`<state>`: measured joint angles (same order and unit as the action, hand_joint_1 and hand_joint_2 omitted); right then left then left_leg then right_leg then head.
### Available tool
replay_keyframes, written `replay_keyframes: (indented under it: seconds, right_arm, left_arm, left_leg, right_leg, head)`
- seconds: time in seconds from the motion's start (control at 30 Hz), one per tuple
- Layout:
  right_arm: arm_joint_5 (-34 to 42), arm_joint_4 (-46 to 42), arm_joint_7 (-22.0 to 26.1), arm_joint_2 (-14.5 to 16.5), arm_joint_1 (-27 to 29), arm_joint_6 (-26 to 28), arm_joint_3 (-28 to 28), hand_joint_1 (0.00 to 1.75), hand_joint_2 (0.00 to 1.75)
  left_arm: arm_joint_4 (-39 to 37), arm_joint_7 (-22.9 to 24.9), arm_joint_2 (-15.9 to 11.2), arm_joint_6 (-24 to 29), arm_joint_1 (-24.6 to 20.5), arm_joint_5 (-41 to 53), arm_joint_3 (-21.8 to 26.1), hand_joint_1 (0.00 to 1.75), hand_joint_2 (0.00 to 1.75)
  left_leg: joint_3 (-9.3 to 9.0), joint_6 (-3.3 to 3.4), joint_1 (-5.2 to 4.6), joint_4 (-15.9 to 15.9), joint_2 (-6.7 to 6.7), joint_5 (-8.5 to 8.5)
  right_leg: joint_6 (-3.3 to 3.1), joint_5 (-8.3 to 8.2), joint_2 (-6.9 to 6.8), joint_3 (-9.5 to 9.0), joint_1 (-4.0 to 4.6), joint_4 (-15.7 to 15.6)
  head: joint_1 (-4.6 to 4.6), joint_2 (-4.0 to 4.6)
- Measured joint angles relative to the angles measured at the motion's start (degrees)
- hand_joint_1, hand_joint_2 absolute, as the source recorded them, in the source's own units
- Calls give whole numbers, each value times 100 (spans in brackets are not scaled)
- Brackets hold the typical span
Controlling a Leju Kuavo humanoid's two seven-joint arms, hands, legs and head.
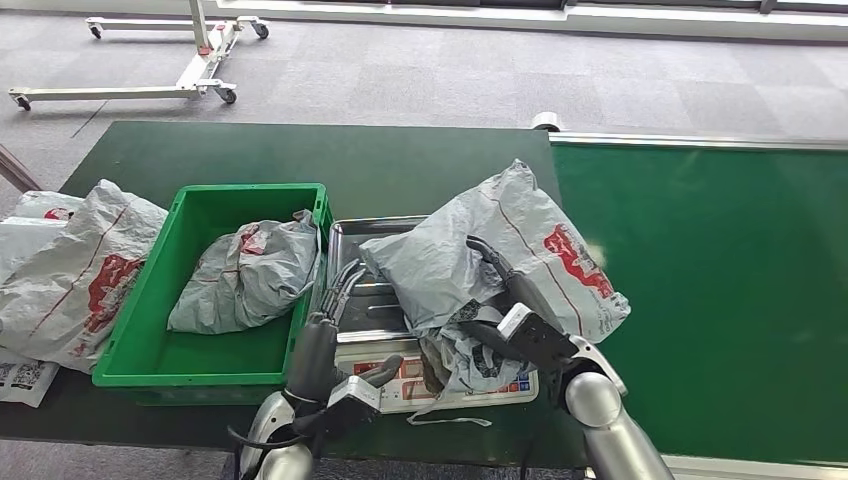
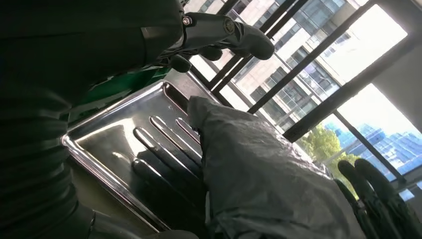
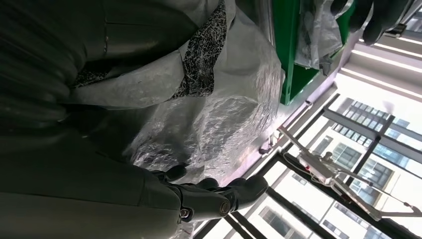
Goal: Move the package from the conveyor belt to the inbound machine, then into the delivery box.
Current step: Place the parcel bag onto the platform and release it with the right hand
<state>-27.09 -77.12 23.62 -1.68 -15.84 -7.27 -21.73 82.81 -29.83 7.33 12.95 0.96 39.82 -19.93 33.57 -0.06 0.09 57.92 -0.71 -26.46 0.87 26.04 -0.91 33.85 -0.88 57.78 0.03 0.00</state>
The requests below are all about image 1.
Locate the stainless steel scale tray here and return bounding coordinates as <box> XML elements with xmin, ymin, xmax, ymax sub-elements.
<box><xmin>326</xmin><ymin>215</ymin><xmax>432</xmax><ymax>346</ymax></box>

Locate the white electronic weighing scale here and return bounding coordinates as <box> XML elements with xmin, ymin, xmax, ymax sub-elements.
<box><xmin>324</xmin><ymin>215</ymin><xmax>540</xmax><ymax>417</ymax></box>

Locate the brown slanted bar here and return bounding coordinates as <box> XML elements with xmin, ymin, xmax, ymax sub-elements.
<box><xmin>0</xmin><ymin>144</ymin><xmax>44</xmax><ymax>195</ymax></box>

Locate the green plastic crate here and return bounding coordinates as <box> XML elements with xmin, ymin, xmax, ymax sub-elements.
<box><xmin>92</xmin><ymin>183</ymin><xmax>333</xmax><ymax>405</ymax></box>

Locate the crumpled grey mailer package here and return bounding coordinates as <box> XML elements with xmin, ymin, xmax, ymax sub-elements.
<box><xmin>166</xmin><ymin>209</ymin><xmax>324</xmax><ymax>336</ymax></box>

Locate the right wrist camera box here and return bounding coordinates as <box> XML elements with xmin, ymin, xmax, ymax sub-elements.
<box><xmin>496</xmin><ymin>302</ymin><xmax>579</xmax><ymax>374</ymax></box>

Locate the white wheeled stand base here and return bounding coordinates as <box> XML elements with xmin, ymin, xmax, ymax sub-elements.
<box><xmin>7</xmin><ymin>0</ymin><xmax>272</xmax><ymax>113</ymax></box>

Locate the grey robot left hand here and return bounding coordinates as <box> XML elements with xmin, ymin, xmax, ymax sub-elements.
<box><xmin>284</xmin><ymin>258</ymin><xmax>405</xmax><ymax>407</ymax></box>

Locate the white package with red logo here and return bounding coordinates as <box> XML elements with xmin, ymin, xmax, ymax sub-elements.
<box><xmin>0</xmin><ymin>190</ymin><xmax>87</xmax><ymax>286</ymax></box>

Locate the green conveyor belt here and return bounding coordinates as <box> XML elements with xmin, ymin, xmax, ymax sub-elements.
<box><xmin>549</xmin><ymin>142</ymin><xmax>848</xmax><ymax>465</ymax></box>

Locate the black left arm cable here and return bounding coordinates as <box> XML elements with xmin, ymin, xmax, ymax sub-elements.
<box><xmin>226</xmin><ymin>413</ymin><xmax>333</xmax><ymax>480</ymax></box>

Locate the white package with QR code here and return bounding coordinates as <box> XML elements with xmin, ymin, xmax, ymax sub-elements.
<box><xmin>0</xmin><ymin>344</ymin><xmax>62</xmax><ymax>409</ymax></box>

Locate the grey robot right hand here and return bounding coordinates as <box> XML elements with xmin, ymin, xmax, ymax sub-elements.
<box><xmin>460</xmin><ymin>235</ymin><xmax>566</xmax><ymax>364</ymax></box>

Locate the silver conveyor side rail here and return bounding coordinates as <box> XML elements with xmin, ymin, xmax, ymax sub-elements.
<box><xmin>548</xmin><ymin>131</ymin><xmax>848</xmax><ymax>152</ymax></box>

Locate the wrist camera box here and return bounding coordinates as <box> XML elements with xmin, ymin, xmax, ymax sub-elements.
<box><xmin>311</xmin><ymin>374</ymin><xmax>384</xmax><ymax>439</ymax></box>
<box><xmin>496</xmin><ymin>302</ymin><xmax>579</xmax><ymax>374</ymax></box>

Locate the grey package with red print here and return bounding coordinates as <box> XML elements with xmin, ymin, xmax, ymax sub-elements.
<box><xmin>0</xmin><ymin>178</ymin><xmax>170</xmax><ymax>376</ymax></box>

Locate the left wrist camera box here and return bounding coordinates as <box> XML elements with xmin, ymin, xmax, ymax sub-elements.
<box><xmin>311</xmin><ymin>374</ymin><xmax>384</xmax><ymax>439</ymax></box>

